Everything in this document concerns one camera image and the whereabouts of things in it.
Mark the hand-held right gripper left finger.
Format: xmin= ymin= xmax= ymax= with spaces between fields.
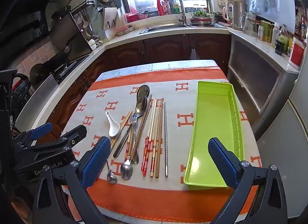
xmin=32 ymin=136 xmax=111 ymax=224

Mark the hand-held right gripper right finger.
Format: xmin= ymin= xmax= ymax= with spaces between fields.
xmin=208 ymin=137 xmax=288 ymax=224

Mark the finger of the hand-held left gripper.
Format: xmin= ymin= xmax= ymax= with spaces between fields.
xmin=34 ymin=125 xmax=87 ymax=153
xmin=14 ymin=122 xmax=53 ymax=146

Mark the small thin-handled metal spoon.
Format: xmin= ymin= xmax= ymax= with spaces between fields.
xmin=106 ymin=159 xmax=118 ymax=184

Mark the brown-handled metal spoon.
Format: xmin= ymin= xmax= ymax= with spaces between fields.
xmin=120 ymin=128 xmax=134 ymax=181

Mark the white ceramic spoon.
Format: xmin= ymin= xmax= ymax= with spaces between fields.
xmin=105 ymin=111 xmax=120 ymax=138

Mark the green plastic tray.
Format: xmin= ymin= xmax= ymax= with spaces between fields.
xmin=183 ymin=80 xmax=245 ymax=188

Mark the light wooden chopstick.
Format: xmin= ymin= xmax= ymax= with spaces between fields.
xmin=110 ymin=111 xmax=132 ymax=146
xmin=112 ymin=112 xmax=133 ymax=150

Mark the cream chopstick red banded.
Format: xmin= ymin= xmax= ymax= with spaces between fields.
xmin=145 ymin=99 xmax=158 ymax=170
xmin=142 ymin=99 xmax=156 ymax=176

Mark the metal fork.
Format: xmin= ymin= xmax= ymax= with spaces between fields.
xmin=129 ymin=115 xmax=140 ymax=165

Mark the dark brown chopstick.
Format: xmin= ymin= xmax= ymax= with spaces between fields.
xmin=136 ymin=98 xmax=153 ymax=157
xmin=133 ymin=95 xmax=152 ymax=155

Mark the twisted metal chopstick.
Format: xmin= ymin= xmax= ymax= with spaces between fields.
xmin=164 ymin=102 xmax=168 ymax=177

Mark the plain wooden chopstick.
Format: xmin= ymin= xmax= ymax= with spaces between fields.
xmin=155 ymin=99 xmax=164 ymax=179

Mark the metal table spoon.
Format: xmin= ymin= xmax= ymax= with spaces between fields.
xmin=133 ymin=98 xmax=148 ymax=128

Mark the large metal serving spoon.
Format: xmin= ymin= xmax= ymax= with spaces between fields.
xmin=136 ymin=85 xmax=150 ymax=104

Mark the stainless steel splash panel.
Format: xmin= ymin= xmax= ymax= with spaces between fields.
xmin=14 ymin=74 xmax=59 ymax=128

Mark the black red round object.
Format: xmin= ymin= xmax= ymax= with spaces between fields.
xmin=11 ymin=74 xmax=32 ymax=119

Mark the black round pot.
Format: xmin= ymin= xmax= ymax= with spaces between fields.
xmin=30 ymin=63 xmax=57 ymax=88

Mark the silver refrigerator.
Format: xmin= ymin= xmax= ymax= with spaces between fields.
xmin=255 ymin=53 xmax=308 ymax=217

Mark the gas stove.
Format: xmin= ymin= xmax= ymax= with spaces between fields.
xmin=54 ymin=56 xmax=90 ymax=81

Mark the orange patterned blanket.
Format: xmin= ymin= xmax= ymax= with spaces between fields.
xmin=61 ymin=66 xmax=263 ymax=222

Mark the white kitchen countertop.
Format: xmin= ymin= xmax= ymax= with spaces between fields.
xmin=14 ymin=19 xmax=301 ymax=133

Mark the small hanging plastic bag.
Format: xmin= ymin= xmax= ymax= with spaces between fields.
xmin=189 ymin=47 xmax=200 ymax=60

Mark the black range hood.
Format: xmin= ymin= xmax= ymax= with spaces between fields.
xmin=0 ymin=0 xmax=80 ymax=39

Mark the white cutting board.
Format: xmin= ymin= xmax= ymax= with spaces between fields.
xmin=102 ymin=7 xmax=118 ymax=31

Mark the dark glass bottle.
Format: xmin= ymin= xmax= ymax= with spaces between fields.
xmin=275 ymin=40 xmax=285 ymax=55

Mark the red white container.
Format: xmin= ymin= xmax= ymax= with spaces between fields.
xmin=290 ymin=37 xmax=306 ymax=69

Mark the red plastic basin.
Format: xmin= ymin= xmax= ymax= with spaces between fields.
xmin=125 ymin=12 xmax=139 ymax=22

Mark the white plastic bottle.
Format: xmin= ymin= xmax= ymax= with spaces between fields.
xmin=271 ymin=23 xmax=281 ymax=48

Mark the green yellow box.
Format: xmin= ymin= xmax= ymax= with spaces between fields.
xmin=261 ymin=21 xmax=273 ymax=43

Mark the stainless steel sink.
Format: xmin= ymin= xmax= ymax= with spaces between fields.
xmin=139 ymin=23 xmax=228 ymax=34

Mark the clear oil bottle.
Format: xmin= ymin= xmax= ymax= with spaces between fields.
xmin=279 ymin=27 xmax=289 ymax=51

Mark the glass pitcher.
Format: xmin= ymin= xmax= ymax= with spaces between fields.
xmin=239 ymin=12 xmax=258 ymax=36

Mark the metal basin with vegetables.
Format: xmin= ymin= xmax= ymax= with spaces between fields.
xmin=189 ymin=10 xmax=214 ymax=26

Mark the chrome kitchen faucet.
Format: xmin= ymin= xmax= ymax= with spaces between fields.
xmin=168 ymin=0 xmax=187 ymax=23

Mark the white kettle pink handle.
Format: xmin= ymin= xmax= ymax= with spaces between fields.
xmin=222 ymin=0 xmax=246 ymax=31

